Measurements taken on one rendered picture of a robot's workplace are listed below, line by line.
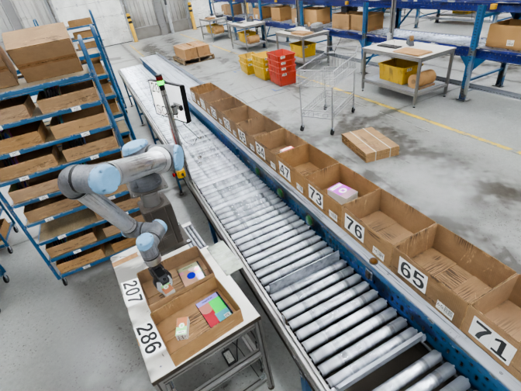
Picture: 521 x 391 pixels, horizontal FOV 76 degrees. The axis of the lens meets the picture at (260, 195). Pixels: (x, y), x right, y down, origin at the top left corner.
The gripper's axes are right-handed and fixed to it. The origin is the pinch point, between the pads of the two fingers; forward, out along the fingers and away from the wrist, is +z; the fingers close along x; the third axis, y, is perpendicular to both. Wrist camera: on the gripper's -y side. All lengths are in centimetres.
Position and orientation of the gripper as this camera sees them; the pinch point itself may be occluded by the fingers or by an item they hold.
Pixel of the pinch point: (166, 288)
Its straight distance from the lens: 203.2
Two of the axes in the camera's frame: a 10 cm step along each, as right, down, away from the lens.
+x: -7.4, 4.6, -4.9
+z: 1.3, 8.2, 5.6
